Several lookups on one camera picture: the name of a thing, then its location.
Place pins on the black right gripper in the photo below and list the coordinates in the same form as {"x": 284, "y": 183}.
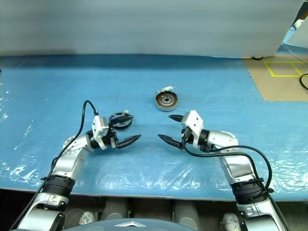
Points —
{"x": 186, "y": 138}

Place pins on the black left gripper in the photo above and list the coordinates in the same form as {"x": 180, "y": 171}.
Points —
{"x": 111, "y": 140}

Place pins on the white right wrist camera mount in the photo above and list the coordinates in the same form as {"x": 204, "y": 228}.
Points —
{"x": 193, "y": 122}

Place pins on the grey rounded shape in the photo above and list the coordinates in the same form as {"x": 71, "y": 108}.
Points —
{"x": 186, "y": 213}
{"x": 114, "y": 209}

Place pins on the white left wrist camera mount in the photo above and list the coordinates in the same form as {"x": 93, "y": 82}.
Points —
{"x": 98, "y": 127}

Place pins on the black caster wheel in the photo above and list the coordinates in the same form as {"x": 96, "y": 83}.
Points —
{"x": 257, "y": 58}

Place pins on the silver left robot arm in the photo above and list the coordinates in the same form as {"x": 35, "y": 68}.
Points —
{"x": 72, "y": 163}

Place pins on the silver finned rotor disc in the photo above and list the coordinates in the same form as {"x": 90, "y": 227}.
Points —
{"x": 166, "y": 88}

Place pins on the small white device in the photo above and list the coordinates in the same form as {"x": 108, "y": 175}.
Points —
{"x": 299, "y": 23}

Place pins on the black and silver motor rotor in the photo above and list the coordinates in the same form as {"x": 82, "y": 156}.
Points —
{"x": 121, "y": 126}

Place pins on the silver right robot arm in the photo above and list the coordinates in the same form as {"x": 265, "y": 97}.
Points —
{"x": 231, "y": 166}

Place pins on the white partition board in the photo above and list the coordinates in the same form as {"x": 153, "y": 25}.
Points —
{"x": 144, "y": 24}

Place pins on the blue plastic table cover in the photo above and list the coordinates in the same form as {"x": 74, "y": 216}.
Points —
{"x": 144, "y": 77}

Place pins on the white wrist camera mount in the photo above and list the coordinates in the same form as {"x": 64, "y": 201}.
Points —
{"x": 193, "y": 122}
{"x": 98, "y": 127}

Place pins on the silver motor stator copper windings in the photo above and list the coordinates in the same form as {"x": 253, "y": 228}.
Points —
{"x": 167, "y": 102}

